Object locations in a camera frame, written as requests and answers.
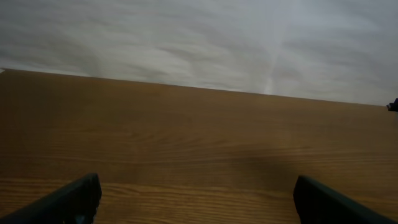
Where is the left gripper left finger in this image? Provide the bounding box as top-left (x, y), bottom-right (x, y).
top-left (0, 172), bottom-right (103, 224)

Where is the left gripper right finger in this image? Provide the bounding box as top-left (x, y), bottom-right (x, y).
top-left (292, 175), bottom-right (398, 224)

